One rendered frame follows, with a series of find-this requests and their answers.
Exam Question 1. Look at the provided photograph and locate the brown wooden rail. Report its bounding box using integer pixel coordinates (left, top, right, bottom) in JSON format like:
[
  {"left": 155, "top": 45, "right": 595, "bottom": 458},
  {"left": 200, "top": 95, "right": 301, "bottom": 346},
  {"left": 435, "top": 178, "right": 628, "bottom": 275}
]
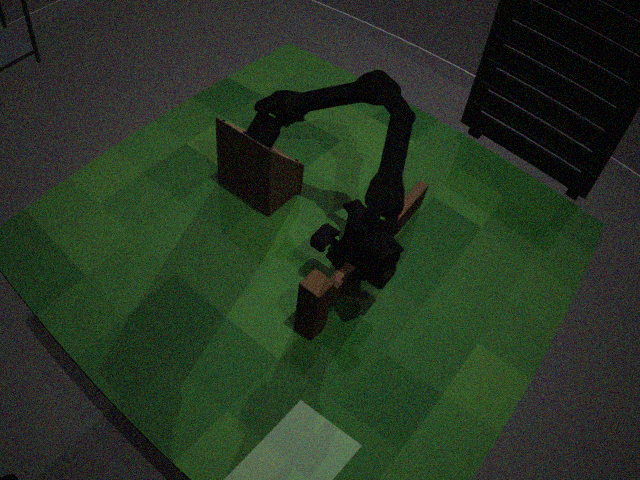
[{"left": 330, "top": 180, "right": 428, "bottom": 306}]

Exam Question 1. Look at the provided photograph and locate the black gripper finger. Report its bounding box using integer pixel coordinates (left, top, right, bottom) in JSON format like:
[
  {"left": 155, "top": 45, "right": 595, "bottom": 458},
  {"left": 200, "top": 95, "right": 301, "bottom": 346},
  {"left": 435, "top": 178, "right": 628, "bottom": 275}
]
[
  {"left": 351, "top": 267, "right": 367, "bottom": 283},
  {"left": 326, "top": 253, "right": 346, "bottom": 270}
]

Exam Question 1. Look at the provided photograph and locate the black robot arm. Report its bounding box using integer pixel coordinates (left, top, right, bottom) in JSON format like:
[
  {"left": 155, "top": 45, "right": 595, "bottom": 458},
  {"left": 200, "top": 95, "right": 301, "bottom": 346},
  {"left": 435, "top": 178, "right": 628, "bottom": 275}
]
[{"left": 243, "top": 70, "right": 415, "bottom": 274}]

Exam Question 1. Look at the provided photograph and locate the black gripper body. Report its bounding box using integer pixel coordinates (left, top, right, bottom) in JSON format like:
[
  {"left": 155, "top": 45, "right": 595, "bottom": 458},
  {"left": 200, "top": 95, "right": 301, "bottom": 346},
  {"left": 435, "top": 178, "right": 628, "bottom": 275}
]
[{"left": 310, "top": 223, "right": 396, "bottom": 289}]

